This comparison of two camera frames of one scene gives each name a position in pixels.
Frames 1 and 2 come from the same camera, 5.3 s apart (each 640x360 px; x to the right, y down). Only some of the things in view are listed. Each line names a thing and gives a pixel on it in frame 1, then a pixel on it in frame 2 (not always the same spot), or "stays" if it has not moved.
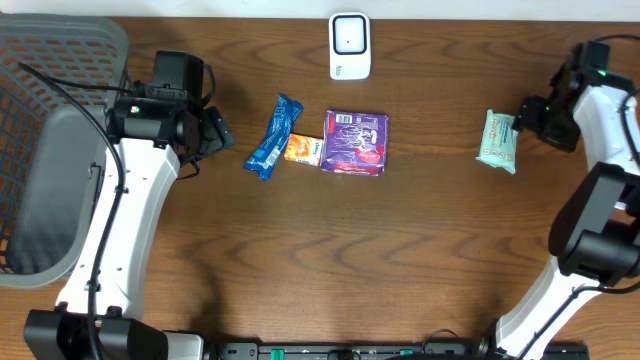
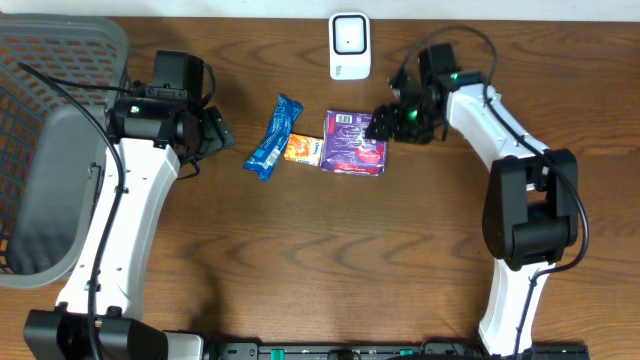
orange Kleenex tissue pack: x=303 y=149 stays
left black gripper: x=211 y=132 stays
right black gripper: x=529 y=109 to x=390 y=123
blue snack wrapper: x=266 y=158 stays
